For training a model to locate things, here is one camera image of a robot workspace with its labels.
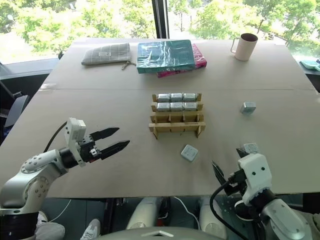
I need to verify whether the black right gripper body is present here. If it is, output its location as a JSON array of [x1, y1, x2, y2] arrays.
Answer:
[[223, 170, 249, 199]]

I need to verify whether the grey robot torso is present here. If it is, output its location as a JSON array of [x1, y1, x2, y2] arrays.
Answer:
[[96, 225, 226, 240]]

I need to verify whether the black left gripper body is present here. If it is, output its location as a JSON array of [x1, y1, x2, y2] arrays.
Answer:
[[79, 133, 103, 164]]

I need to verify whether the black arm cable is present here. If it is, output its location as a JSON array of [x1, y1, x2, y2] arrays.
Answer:
[[209, 172, 251, 240], [42, 121, 69, 154]]

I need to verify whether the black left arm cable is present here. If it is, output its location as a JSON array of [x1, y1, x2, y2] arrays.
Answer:
[[42, 121, 69, 154]]

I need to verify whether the white robot leg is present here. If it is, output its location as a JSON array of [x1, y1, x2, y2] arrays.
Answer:
[[125, 197, 161, 231], [198, 196, 228, 239]]

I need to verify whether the thin white cable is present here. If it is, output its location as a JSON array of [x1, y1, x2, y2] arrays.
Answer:
[[45, 199, 73, 224], [171, 195, 201, 230]]

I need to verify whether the dark window frame post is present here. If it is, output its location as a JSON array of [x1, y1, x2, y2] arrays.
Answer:
[[152, 0, 169, 40]]

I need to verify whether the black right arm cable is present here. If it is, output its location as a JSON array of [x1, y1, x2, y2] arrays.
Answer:
[[209, 172, 251, 240]]

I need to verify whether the pale pink mug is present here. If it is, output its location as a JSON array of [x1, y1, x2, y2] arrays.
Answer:
[[229, 32, 259, 62]]

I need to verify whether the teal plastic-wrapped book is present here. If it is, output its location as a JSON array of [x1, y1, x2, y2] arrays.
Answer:
[[136, 39, 197, 75]]

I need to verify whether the white sneaker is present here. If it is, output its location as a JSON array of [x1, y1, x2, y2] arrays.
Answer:
[[79, 218, 102, 240]]

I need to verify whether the dark office chair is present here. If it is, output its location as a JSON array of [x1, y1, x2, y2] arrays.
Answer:
[[0, 90, 31, 131]]

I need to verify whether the grey checked fabric pouch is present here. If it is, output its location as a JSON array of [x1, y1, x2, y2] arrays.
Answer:
[[80, 42, 137, 71]]

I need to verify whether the teal tray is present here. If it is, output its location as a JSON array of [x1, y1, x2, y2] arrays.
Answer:
[[299, 58, 320, 72]]

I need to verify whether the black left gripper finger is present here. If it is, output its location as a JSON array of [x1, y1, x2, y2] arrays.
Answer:
[[89, 127, 121, 141], [100, 140, 131, 161]]

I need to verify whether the pink book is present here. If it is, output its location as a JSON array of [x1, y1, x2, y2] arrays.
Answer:
[[156, 43, 208, 79]]

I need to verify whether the wooden grid rack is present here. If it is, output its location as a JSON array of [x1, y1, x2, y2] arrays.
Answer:
[[148, 92, 208, 139]]

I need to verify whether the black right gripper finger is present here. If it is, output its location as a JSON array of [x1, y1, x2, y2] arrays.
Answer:
[[235, 147, 250, 159], [211, 159, 229, 186]]

